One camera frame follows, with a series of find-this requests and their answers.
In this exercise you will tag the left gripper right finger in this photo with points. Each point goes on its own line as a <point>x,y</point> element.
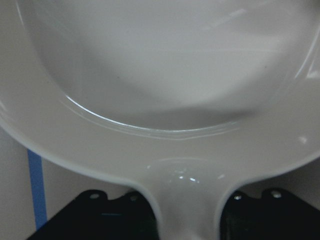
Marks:
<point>276,215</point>

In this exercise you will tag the beige plastic dustpan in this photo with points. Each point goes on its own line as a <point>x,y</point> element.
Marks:
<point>182,100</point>

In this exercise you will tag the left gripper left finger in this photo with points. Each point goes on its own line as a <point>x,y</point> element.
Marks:
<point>93,216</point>

